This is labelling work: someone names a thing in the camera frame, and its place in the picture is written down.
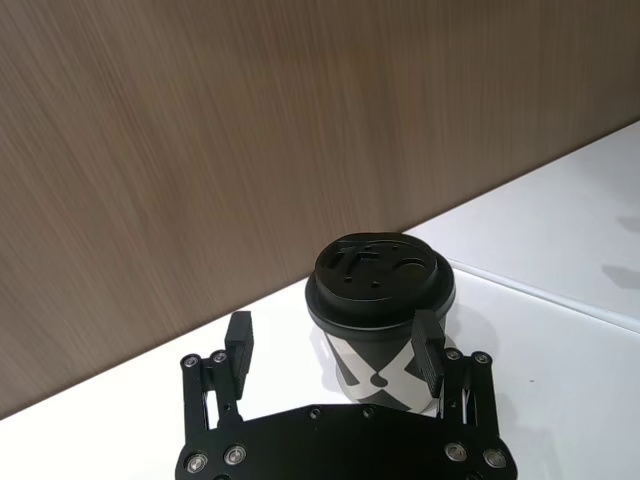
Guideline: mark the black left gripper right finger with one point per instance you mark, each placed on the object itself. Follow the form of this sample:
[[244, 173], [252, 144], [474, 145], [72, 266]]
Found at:
[[427, 355]]

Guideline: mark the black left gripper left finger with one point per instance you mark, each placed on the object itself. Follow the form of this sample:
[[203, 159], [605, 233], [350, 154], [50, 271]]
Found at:
[[239, 360]]

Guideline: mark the black and white paper cup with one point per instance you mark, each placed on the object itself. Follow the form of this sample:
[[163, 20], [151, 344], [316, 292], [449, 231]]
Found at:
[[372, 370]]

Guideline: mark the black plastic cup lid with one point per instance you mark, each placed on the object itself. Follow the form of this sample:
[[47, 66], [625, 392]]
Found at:
[[375, 285]]

